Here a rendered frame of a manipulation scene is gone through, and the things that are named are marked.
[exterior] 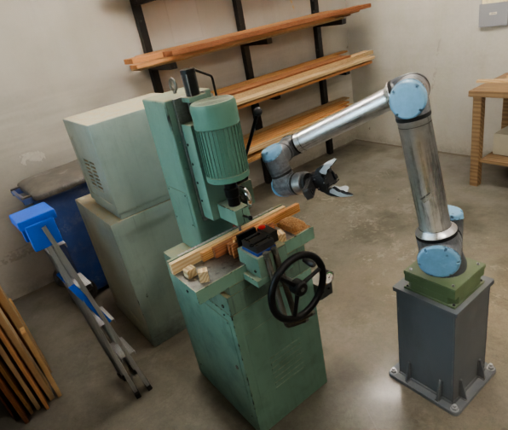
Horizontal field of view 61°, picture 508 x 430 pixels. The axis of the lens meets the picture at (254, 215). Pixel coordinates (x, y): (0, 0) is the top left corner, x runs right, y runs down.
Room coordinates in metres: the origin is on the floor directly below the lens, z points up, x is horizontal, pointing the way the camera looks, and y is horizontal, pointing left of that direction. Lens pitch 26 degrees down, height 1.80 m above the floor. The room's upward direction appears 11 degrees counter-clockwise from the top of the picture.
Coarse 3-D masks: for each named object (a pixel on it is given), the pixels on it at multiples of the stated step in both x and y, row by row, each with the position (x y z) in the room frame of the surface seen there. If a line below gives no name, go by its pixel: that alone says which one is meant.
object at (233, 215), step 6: (222, 204) 1.68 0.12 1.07; (240, 204) 1.64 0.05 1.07; (222, 210) 1.67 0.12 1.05; (228, 210) 1.62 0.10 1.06; (234, 210) 1.60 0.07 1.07; (240, 210) 1.60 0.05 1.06; (246, 210) 1.61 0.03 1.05; (222, 216) 1.68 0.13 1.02; (228, 216) 1.63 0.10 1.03; (234, 216) 1.59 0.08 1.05; (240, 216) 1.60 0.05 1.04; (234, 222) 1.60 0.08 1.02; (240, 222) 1.59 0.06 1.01
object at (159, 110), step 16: (160, 96) 1.88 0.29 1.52; (176, 96) 1.80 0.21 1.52; (208, 96) 1.85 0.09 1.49; (160, 112) 1.78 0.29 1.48; (160, 128) 1.82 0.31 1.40; (176, 128) 1.75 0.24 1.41; (160, 144) 1.86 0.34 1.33; (176, 144) 1.74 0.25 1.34; (160, 160) 1.91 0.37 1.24; (176, 160) 1.76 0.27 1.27; (176, 176) 1.80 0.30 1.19; (176, 192) 1.83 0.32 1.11; (192, 192) 1.75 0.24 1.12; (176, 208) 1.88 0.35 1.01; (192, 208) 1.74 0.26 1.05; (192, 224) 1.77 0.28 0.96; (208, 224) 1.77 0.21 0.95; (224, 224) 1.81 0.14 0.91; (192, 240) 1.82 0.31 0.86
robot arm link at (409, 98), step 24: (408, 96) 1.37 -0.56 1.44; (408, 120) 1.38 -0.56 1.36; (408, 144) 1.39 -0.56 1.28; (432, 144) 1.37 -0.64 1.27; (408, 168) 1.40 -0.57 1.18; (432, 168) 1.36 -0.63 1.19; (432, 192) 1.35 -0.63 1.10; (432, 216) 1.35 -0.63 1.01; (432, 240) 1.33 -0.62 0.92; (456, 240) 1.33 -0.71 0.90; (432, 264) 1.32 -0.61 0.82; (456, 264) 1.28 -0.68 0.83
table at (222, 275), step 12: (276, 228) 1.69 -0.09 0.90; (312, 228) 1.64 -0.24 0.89; (288, 240) 1.57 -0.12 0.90; (300, 240) 1.60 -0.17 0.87; (288, 252) 1.57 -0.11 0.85; (204, 264) 1.51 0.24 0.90; (216, 264) 1.49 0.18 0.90; (228, 264) 1.47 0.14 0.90; (240, 264) 1.45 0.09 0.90; (180, 276) 1.45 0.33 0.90; (216, 276) 1.40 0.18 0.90; (228, 276) 1.41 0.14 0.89; (240, 276) 1.43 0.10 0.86; (252, 276) 1.40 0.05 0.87; (180, 288) 1.45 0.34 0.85; (192, 288) 1.36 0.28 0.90; (204, 288) 1.35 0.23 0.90; (216, 288) 1.37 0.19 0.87; (204, 300) 1.34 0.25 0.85
